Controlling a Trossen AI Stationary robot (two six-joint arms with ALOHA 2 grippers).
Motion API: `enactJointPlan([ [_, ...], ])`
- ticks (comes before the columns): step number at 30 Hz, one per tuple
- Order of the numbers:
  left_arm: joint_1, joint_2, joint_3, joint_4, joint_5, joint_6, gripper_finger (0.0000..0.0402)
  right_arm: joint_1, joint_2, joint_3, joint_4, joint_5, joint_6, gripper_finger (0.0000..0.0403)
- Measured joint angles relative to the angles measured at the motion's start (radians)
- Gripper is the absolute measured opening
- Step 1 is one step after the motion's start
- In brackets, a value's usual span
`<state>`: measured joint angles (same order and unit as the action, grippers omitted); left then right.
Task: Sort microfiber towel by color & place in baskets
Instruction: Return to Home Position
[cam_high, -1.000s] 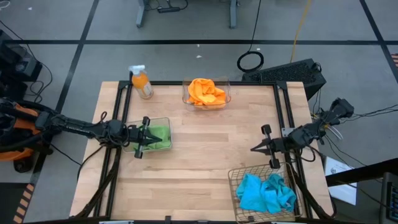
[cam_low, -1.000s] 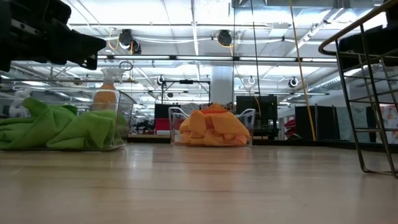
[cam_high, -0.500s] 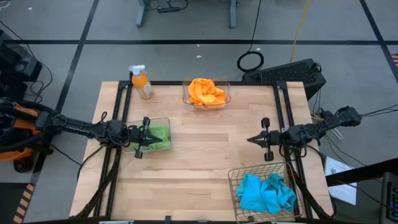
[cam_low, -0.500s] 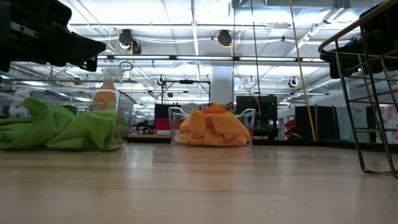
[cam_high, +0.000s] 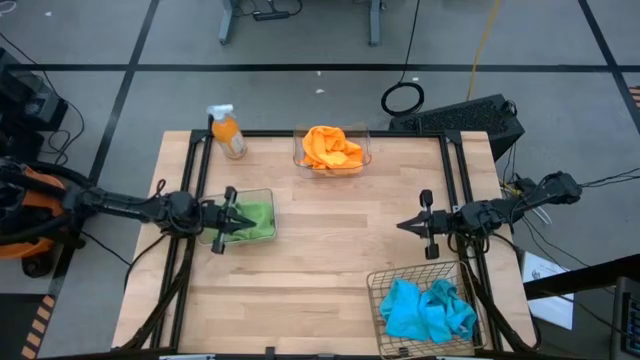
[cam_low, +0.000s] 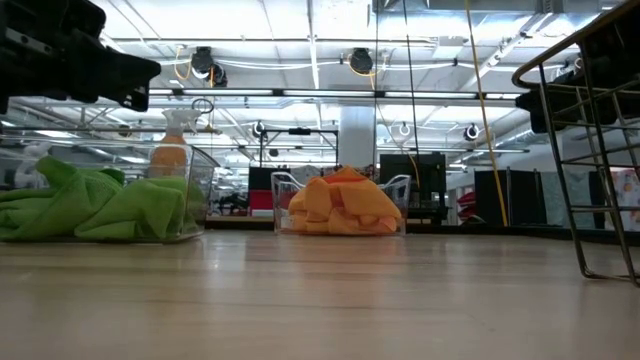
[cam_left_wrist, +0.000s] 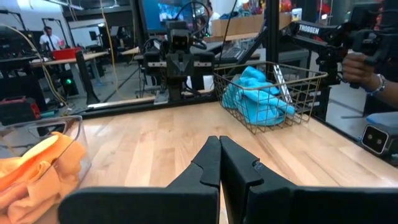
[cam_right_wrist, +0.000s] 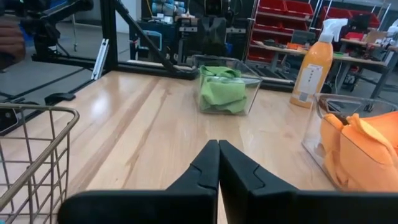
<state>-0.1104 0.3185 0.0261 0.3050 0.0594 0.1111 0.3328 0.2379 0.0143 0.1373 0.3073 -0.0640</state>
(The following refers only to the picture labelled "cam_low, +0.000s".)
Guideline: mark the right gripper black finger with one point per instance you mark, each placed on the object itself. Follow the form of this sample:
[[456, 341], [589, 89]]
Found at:
[[565, 102]]

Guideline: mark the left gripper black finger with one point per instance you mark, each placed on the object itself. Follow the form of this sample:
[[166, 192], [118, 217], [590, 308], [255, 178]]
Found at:
[[125, 72]]

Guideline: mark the clear plastic bin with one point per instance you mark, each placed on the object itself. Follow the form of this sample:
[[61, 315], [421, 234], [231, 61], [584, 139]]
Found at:
[[280, 190], [210, 185]]

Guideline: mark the orange spray bottle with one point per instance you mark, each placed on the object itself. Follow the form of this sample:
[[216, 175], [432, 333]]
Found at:
[[172, 155]]

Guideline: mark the small black ceiling reel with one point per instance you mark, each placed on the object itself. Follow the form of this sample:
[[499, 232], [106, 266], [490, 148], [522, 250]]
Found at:
[[258, 129], [471, 131]]

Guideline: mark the black partition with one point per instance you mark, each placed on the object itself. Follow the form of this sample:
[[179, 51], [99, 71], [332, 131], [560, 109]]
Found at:
[[507, 195]]

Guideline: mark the black monitor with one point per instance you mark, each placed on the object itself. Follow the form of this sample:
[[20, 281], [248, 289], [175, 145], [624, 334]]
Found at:
[[260, 177]]

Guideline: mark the red box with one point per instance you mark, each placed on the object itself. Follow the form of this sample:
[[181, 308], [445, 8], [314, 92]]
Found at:
[[260, 202]]

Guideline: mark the white pillar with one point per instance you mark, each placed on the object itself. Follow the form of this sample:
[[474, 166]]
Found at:
[[357, 135]]

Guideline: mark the black table frame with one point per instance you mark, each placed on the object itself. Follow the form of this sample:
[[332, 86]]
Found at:
[[475, 231]]

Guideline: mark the black desk frame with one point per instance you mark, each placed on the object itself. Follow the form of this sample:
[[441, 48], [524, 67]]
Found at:
[[300, 131]]

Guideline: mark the long ceiling light rail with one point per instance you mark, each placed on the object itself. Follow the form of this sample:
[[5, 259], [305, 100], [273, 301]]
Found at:
[[320, 93]]

